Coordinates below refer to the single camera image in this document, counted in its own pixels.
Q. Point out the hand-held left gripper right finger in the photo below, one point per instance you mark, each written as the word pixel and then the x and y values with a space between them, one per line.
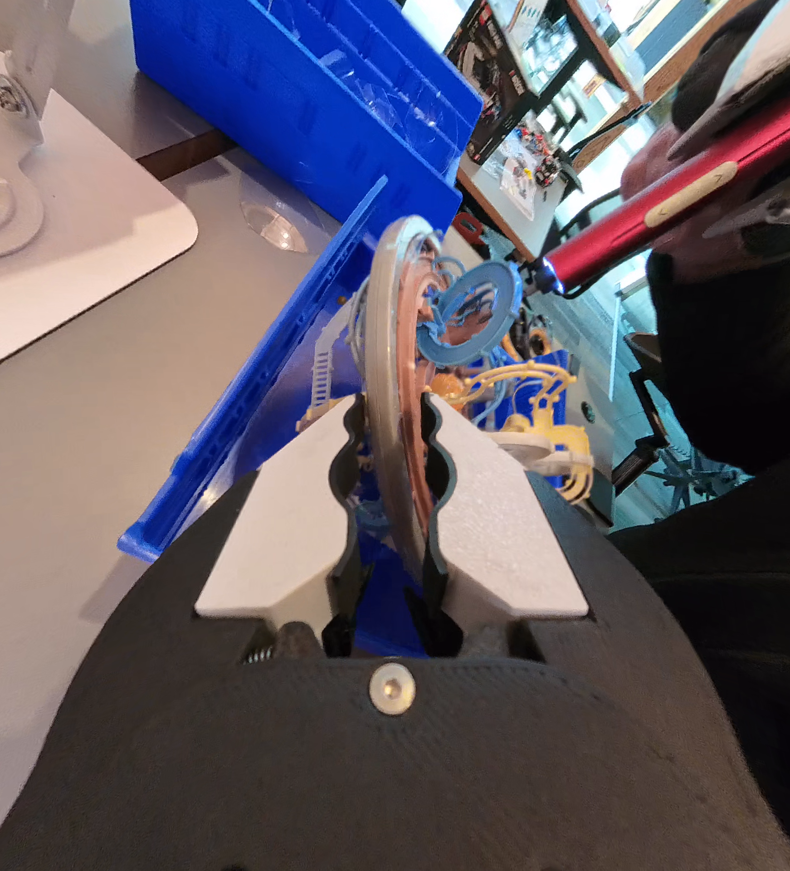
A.
pixel 510 544

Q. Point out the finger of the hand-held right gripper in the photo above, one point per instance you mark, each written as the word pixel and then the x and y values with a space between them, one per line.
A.
pixel 789 207
pixel 776 75

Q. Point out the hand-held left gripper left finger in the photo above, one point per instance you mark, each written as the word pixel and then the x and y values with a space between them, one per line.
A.
pixel 279 544

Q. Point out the blue plastic bin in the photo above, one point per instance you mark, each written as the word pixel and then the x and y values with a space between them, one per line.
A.
pixel 266 381
pixel 266 102

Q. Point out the red electric screwdriver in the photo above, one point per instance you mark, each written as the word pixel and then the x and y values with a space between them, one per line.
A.
pixel 606 239

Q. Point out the clear ball maze puzzle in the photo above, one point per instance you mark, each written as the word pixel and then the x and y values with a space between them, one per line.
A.
pixel 380 381

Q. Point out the person's right hand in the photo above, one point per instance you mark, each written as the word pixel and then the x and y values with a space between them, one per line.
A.
pixel 643 170

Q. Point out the round desk grommet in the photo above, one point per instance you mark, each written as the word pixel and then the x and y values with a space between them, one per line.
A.
pixel 587 411

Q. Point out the pile of toy parts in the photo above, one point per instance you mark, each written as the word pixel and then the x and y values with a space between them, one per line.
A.
pixel 538 158

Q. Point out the black toy set box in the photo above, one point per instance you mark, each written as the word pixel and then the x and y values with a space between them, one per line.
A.
pixel 487 75

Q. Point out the clear plastic dome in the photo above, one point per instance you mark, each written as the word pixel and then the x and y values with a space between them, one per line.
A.
pixel 395 102
pixel 279 228

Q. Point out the white document stand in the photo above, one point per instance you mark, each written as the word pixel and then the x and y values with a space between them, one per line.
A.
pixel 96 224

